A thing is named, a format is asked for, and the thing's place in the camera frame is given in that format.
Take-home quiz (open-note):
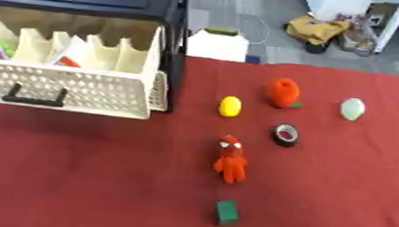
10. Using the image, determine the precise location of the yellow bag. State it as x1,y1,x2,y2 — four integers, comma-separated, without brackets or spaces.
284,13,354,48

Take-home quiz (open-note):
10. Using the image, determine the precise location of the white box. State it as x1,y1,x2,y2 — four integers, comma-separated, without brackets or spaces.
185,24,252,64

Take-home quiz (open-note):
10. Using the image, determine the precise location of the black drawer handle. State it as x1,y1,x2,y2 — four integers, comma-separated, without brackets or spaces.
1,81,70,109

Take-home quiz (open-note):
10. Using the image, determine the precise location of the red and white packet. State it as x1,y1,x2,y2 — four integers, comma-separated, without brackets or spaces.
52,55,83,69

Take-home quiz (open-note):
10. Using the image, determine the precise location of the yellow toy lemon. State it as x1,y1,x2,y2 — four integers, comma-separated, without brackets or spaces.
216,95,245,118

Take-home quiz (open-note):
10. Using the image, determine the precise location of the black tape roll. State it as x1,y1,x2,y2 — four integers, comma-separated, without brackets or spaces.
271,122,302,149

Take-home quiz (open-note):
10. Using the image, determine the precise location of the orange toy carrot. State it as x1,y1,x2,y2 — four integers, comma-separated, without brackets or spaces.
264,77,306,111

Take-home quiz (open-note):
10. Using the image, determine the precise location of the green block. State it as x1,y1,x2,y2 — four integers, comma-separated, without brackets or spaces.
212,199,242,227

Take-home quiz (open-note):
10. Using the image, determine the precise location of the red soft toy octopus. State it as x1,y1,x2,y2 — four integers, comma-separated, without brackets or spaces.
210,134,250,186

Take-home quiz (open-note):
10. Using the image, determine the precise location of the pale compartment drawer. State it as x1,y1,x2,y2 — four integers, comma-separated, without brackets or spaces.
0,7,174,121

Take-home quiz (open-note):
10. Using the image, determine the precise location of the clear plastic bag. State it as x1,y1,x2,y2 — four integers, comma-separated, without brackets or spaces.
332,13,382,59

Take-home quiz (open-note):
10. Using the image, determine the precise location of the white furniture leg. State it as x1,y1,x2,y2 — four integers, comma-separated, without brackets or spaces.
372,0,399,55

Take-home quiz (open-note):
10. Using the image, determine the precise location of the white egg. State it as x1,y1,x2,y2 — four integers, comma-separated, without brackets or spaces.
337,96,369,122

